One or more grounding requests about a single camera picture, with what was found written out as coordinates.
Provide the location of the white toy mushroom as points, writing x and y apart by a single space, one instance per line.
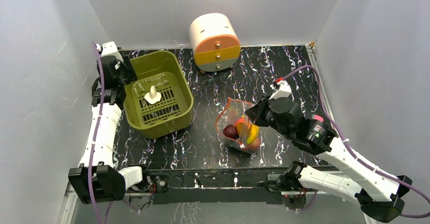
153 96

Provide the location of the orange peach toy fruit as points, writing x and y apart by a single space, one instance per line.
242 125

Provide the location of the aluminium frame rail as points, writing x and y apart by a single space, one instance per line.
296 207

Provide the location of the white cylindrical drawer cabinet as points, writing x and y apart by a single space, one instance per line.
214 42

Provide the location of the yellow toy banana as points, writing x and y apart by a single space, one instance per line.
252 133

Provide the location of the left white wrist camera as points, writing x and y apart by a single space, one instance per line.
109 49

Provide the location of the dark red toy fruit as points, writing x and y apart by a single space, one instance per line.
230 132

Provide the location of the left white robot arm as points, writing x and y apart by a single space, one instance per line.
95 179

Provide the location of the olive green plastic basket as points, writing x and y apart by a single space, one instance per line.
174 111

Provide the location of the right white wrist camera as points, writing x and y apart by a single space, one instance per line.
283 89

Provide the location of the clear zip bag orange zipper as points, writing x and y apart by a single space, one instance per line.
234 110

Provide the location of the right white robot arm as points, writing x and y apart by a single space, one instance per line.
379 197

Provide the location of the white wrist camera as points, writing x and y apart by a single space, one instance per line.
283 89
109 49

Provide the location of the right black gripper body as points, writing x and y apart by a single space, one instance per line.
256 114

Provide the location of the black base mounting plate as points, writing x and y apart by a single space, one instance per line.
225 185

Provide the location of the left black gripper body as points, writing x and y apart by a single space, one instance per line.
127 76

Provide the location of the pink small object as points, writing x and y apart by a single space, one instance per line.
317 117

